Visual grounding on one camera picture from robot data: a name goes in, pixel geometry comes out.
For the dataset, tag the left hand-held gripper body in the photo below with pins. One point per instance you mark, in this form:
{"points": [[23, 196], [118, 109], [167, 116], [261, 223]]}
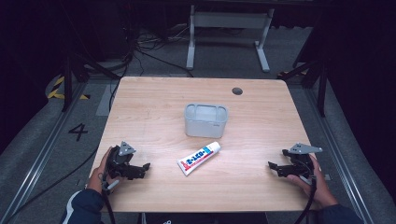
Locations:
{"points": [[120, 161]]}

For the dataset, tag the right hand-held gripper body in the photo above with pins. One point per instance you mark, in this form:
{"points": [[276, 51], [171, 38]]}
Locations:
{"points": [[300, 165]]}

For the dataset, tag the person's left hand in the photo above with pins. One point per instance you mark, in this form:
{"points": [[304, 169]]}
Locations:
{"points": [[96, 177]]}

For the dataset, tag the person's right hand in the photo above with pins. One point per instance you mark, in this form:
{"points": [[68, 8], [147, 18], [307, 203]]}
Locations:
{"points": [[320, 189]]}

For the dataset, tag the white toothpaste tube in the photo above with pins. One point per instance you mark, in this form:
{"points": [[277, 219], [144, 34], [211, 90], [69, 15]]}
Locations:
{"points": [[197, 158]]}

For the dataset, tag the grey plastic container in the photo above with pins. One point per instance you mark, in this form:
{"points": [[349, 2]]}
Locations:
{"points": [[205, 126]]}

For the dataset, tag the black tripod stand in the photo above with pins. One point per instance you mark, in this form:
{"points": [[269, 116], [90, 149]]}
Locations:
{"points": [[320, 84], [70, 77]]}

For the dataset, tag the grey round table grommet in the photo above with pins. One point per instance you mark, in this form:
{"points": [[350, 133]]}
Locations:
{"points": [[237, 91]]}

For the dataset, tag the yellow black floor tape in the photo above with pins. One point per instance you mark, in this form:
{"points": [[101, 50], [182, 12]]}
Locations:
{"points": [[57, 93]]}

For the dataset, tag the grey metal floor rail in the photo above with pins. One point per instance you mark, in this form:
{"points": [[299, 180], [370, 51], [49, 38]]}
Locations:
{"points": [[34, 161], [339, 155]]}

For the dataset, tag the white metal desk frame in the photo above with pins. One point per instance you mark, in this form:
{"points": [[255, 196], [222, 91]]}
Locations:
{"points": [[229, 20]]}

